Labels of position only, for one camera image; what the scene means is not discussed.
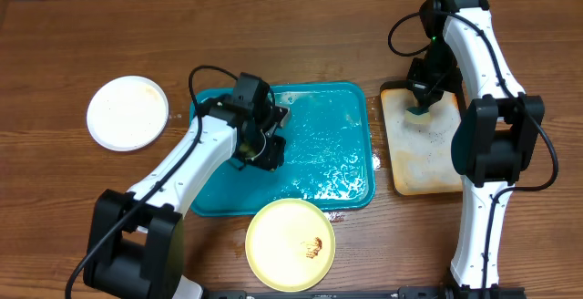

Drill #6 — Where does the green yellow sponge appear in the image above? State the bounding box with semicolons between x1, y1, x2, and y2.
404;106;431;125

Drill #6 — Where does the yellow-green plate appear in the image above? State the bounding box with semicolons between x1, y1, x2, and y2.
245;199;336;293

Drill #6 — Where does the white plate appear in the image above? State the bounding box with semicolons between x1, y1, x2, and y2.
87;76;169;151

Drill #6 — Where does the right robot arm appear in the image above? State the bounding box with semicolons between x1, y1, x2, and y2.
406;0;545;298

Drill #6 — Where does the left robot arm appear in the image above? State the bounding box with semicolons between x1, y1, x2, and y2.
65;73;291;299

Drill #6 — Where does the teal plastic tray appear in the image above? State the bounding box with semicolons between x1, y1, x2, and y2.
191;82;375;217

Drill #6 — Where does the black baking tray with suds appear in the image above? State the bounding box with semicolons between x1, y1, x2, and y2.
380;80;463;195

